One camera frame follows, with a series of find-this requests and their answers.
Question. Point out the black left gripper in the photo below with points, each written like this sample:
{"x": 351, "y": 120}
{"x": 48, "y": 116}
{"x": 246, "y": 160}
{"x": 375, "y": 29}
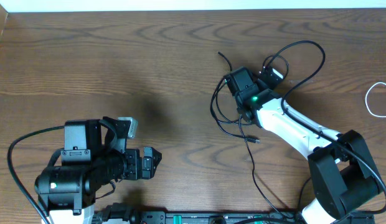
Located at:
{"x": 137, "y": 167}

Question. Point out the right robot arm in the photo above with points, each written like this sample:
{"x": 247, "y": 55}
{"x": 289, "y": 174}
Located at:
{"x": 342, "y": 169}

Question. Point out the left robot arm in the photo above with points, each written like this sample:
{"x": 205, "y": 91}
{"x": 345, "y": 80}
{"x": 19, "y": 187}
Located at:
{"x": 94, "y": 155}

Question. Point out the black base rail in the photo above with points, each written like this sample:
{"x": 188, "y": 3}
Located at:
{"x": 211, "y": 217}

